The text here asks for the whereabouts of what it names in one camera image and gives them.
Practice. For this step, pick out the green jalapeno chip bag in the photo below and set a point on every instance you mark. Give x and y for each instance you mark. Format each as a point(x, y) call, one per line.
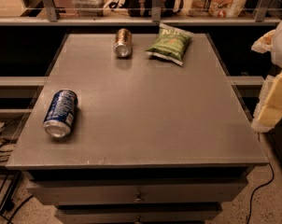
point(170, 44)

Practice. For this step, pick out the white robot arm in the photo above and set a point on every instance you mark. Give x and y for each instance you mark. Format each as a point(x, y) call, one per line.
point(276, 52)

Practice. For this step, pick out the colourful snack bag on shelf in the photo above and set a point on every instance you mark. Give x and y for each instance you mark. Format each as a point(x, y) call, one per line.
point(216, 8)

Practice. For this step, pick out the brown gold soda can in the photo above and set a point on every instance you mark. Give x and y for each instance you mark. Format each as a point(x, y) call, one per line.
point(123, 43)

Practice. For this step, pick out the blue pepsi can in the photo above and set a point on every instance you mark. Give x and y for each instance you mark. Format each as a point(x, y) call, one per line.
point(59, 119)

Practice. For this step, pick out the grey drawer cabinet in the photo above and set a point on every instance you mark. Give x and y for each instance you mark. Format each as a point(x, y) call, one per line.
point(175, 133)

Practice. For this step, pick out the black backpack on shelf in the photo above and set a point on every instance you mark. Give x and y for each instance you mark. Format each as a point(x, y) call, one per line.
point(143, 8)

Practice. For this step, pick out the upper drawer knob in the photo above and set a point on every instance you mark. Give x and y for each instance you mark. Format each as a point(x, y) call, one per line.
point(138, 198)

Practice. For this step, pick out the grey metal shelf rail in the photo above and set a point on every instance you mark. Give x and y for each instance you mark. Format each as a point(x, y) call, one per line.
point(62, 12)

